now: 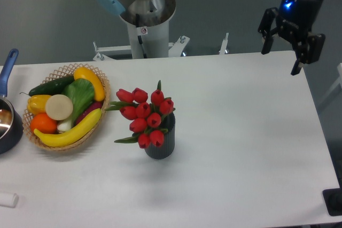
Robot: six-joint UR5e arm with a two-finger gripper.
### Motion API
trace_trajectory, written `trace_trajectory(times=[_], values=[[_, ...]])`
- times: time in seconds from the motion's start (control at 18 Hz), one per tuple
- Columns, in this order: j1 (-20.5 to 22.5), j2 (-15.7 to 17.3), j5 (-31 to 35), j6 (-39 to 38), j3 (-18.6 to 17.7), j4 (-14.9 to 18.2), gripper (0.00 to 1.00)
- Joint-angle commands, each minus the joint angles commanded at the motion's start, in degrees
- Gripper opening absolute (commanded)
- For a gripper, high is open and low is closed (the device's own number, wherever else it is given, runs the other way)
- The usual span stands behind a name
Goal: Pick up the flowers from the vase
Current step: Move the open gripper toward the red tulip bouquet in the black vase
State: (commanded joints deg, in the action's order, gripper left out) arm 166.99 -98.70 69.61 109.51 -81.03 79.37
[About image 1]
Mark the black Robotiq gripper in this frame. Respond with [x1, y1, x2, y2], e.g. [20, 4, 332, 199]
[258, 0, 325, 76]

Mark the red tulip bouquet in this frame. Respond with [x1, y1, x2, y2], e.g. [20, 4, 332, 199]
[105, 81, 175, 149]

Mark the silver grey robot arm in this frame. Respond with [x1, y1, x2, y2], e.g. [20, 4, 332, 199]
[96, 0, 325, 75]

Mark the dark grey ribbed vase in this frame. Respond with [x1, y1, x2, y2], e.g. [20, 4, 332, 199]
[145, 113, 175, 160]

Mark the black device at table corner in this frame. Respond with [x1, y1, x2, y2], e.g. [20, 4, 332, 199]
[322, 188, 341, 216]

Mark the purple eggplant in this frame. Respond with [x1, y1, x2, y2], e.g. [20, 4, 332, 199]
[74, 101, 103, 125]

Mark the yellow squash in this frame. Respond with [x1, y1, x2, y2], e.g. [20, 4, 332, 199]
[74, 67, 105, 101]

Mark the green bok choy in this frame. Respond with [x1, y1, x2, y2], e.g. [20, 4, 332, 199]
[57, 78, 95, 133]

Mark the woven wicker basket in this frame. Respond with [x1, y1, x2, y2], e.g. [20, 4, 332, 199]
[22, 64, 111, 151]

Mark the green cucumber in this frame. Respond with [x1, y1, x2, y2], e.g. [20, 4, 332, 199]
[20, 75, 74, 97]

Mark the beige round disc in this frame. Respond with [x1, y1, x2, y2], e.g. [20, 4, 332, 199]
[45, 95, 73, 121]

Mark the yellow banana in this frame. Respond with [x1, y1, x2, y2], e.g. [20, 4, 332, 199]
[34, 108, 102, 148]

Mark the yellow bell pepper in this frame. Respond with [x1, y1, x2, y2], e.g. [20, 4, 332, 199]
[27, 95, 51, 115]

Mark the orange fruit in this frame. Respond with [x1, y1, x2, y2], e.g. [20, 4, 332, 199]
[30, 113, 57, 134]

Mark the white cylinder object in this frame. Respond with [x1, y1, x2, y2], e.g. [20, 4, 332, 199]
[0, 192, 19, 208]

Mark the white frame at right edge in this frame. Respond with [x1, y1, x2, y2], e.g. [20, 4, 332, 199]
[318, 63, 341, 108]

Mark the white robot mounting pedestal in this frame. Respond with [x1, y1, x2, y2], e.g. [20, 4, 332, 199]
[92, 21, 230, 61]

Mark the blue handled saucepan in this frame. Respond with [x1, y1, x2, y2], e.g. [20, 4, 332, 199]
[1, 49, 23, 154]

